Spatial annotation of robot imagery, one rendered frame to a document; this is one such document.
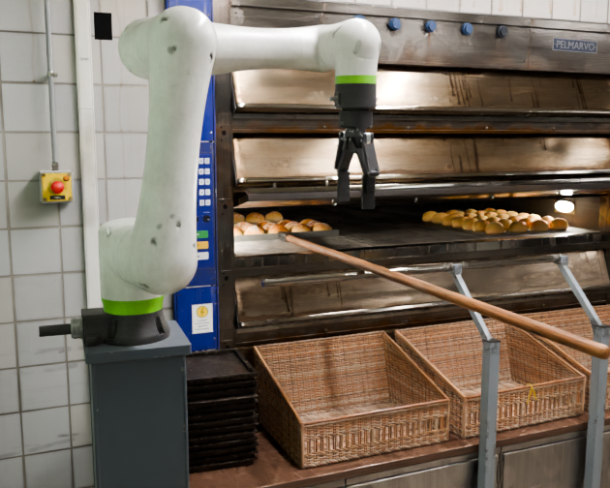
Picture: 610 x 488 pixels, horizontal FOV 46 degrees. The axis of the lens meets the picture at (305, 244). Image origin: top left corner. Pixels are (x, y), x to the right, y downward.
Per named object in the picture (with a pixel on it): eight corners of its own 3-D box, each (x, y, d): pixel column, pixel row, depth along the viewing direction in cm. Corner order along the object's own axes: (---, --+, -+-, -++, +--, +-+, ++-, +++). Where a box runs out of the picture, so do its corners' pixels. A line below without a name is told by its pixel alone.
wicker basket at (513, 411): (390, 394, 289) (391, 328, 285) (502, 376, 311) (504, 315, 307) (462, 441, 245) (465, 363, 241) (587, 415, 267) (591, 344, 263)
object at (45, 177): (40, 201, 229) (38, 169, 228) (72, 200, 233) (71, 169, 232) (41, 203, 222) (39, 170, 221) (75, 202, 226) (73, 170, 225)
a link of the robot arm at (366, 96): (386, 83, 156) (369, 84, 165) (338, 82, 152) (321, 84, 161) (386, 110, 157) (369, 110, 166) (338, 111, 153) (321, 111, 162)
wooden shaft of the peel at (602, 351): (613, 360, 143) (614, 346, 143) (601, 361, 142) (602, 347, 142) (291, 241, 299) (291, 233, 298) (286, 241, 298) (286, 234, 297)
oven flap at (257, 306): (237, 328, 261) (231, 275, 264) (607, 288, 330) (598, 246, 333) (240, 327, 257) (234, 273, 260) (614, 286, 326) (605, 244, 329)
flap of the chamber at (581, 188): (248, 201, 241) (230, 208, 259) (639, 187, 310) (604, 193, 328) (247, 194, 241) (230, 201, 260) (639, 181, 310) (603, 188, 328)
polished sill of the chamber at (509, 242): (229, 266, 264) (229, 256, 263) (599, 239, 333) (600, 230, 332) (234, 269, 258) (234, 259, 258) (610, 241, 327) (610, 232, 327)
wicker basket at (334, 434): (251, 415, 267) (250, 345, 263) (382, 395, 288) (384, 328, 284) (299, 472, 223) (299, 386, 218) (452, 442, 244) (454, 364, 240)
